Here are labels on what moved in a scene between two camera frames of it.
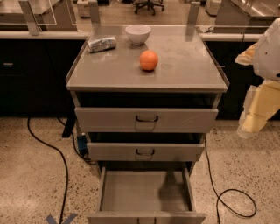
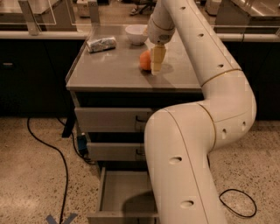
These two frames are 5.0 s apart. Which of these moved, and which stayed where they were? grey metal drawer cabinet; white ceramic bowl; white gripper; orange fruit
Moved: white gripper
Stayed: grey metal drawer cabinet; white ceramic bowl; orange fruit
